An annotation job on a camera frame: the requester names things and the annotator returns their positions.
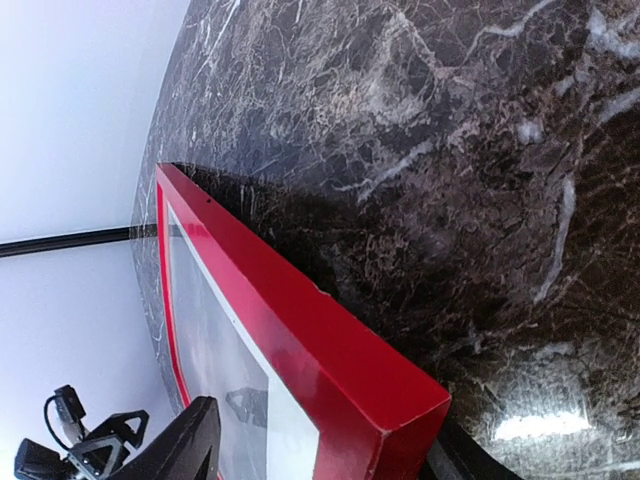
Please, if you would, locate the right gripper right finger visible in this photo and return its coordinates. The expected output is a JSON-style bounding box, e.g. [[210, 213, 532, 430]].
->
[[427, 439, 495, 479]]

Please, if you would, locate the wooden picture frame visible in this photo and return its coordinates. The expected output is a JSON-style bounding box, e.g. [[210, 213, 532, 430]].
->
[[156, 164, 451, 479]]

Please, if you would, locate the clear acrylic sheet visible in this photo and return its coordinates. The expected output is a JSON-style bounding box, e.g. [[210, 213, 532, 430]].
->
[[167, 204, 321, 480]]

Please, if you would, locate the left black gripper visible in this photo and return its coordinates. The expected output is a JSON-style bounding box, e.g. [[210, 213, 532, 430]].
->
[[67, 410, 149, 479]]

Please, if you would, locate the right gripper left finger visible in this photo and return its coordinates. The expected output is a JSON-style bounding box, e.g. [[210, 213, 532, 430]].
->
[[112, 396, 221, 480]]

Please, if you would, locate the white mat board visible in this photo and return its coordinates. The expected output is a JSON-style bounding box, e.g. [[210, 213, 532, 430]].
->
[[166, 202, 321, 480]]

